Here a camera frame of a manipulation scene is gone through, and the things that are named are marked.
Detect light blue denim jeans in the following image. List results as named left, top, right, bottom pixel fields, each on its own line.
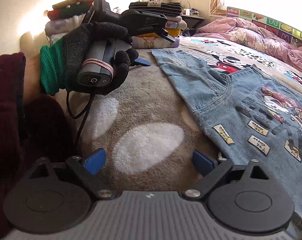
left=152, top=50, right=302, bottom=217

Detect dark red sleeve forearm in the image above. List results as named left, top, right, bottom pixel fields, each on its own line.
left=0, top=52, right=74, bottom=239

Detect folded colourful clothes pile left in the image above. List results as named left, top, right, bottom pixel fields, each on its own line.
left=44, top=0, right=94, bottom=45

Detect black gloved left hand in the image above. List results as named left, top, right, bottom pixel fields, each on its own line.
left=40, top=22, right=139, bottom=96

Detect Mickey plush bed blanket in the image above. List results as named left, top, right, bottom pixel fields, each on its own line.
left=79, top=37, right=302, bottom=190

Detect dark side desk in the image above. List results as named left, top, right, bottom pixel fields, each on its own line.
left=181, top=8, right=205, bottom=29

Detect pink purple floral quilt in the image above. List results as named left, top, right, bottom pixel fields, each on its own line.
left=194, top=17, right=302, bottom=73

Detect alphabet foam mat strip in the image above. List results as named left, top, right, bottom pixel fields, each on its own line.
left=226, top=7, right=302, bottom=47

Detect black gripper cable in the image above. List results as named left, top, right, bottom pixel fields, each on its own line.
left=66, top=90, right=95, bottom=151

